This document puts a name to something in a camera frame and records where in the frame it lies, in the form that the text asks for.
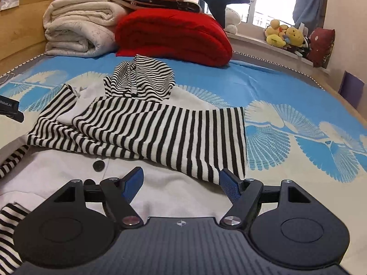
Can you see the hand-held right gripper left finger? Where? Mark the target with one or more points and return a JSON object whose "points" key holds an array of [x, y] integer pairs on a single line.
{"points": [[134, 186]]}

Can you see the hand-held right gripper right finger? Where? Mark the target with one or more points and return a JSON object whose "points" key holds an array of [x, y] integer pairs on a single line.
{"points": [[230, 186]]}

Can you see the black white striped hoodie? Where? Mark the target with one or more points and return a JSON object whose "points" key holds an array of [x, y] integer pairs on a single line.
{"points": [[143, 126]]}

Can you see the wooden bed headboard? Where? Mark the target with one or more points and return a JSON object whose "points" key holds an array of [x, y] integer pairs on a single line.
{"points": [[23, 31]]}

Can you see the tissue pack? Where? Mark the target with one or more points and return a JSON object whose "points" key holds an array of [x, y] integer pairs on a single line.
{"points": [[9, 3]]}

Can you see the cream folded quilt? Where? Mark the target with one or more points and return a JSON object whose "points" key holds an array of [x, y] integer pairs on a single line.
{"points": [[77, 25]]}

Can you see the white windowsill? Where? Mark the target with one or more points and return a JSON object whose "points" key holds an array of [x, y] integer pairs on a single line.
{"points": [[252, 41]]}

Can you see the yellow duck plush toy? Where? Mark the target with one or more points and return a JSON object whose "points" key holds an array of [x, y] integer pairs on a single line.
{"points": [[275, 40]]}

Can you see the purple box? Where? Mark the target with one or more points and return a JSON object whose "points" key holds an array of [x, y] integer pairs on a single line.
{"points": [[351, 90]]}

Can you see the red folded blanket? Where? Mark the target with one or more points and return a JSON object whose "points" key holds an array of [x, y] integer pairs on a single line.
{"points": [[177, 34]]}

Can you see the yellow bear plush toy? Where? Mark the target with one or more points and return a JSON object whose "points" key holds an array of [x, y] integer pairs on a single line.
{"points": [[295, 35]]}

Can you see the white plush toy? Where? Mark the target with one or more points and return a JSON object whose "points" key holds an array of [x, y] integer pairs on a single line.
{"points": [[232, 20]]}

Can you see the dark red cushion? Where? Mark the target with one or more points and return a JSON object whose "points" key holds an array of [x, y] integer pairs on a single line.
{"points": [[322, 47]]}

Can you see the small yellow plush toy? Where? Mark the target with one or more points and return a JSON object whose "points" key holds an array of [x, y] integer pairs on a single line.
{"points": [[276, 24]]}

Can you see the dark starry folded blanket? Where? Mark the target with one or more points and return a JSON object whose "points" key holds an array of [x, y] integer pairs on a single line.
{"points": [[160, 3]]}

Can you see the blue curtain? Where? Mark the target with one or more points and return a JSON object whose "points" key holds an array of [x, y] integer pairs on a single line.
{"points": [[311, 0]]}

